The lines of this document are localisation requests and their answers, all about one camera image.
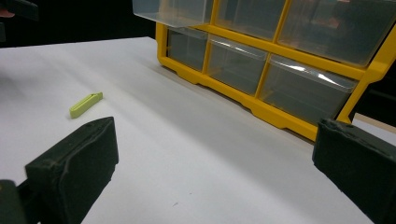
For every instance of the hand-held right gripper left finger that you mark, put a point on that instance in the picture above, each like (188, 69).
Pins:
(74, 168)

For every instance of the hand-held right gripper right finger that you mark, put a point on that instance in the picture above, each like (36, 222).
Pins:
(361, 161)

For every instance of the light green plastic clip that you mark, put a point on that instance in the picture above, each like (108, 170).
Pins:
(85, 105)

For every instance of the clear plastic drawer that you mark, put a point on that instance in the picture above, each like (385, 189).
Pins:
(336, 31)
(186, 48)
(235, 67)
(303, 93)
(249, 15)
(174, 11)

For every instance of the yellow drawer cabinet frame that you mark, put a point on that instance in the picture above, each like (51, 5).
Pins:
(280, 116)

